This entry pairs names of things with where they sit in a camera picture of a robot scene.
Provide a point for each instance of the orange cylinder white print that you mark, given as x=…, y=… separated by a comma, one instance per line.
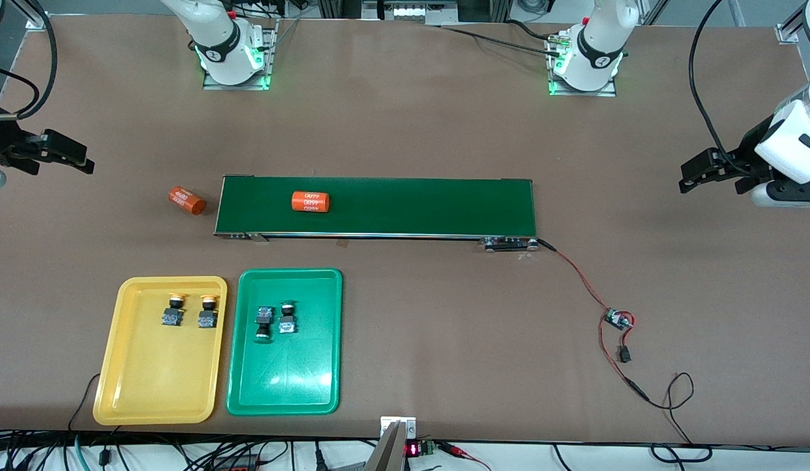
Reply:
x=186, y=200
x=311, y=201

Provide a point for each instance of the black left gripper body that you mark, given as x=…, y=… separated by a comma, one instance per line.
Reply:
x=750, y=152

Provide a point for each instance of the green plastic tray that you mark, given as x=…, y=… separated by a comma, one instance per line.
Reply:
x=300, y=373

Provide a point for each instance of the white equipment box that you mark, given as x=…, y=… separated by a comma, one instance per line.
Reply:
x=408, y=10

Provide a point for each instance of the small metal bracket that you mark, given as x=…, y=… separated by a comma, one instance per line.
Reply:
x=385, y=422

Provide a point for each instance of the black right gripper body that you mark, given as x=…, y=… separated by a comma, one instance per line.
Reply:
x=0, y=140

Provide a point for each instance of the grey camera mount bar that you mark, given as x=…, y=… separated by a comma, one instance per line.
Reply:
x=384, y=454

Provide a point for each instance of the yellow plastic tray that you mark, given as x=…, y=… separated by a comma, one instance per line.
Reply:
x=150, y=379

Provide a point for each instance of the yellow mushroom push button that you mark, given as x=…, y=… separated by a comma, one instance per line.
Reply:
x=172, y=316
x=208, y=318

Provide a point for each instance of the green belt conveyor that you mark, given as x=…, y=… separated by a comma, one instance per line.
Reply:
x=411, y=206

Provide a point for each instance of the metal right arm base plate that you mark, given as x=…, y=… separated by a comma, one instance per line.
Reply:
x=235, y=86

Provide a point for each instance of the green mushroom push button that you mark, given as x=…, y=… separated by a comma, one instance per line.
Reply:
x=288, y=322
x=265, y=317

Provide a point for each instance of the aluminium frame profile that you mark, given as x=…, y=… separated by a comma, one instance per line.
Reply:
x=794, y=27
x=37, y=23

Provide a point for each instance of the small black plug connector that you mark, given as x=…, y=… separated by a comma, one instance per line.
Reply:
x=625, y=355

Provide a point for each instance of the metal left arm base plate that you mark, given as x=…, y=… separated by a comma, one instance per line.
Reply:
x=581, y=93

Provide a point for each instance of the red clip lead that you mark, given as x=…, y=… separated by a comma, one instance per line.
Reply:
x=454, y=450

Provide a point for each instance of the red LED display module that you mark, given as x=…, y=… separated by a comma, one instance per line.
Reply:
x=415, y=449

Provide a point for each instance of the small green circuit board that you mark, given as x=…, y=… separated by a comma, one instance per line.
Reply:
x=618, y=319

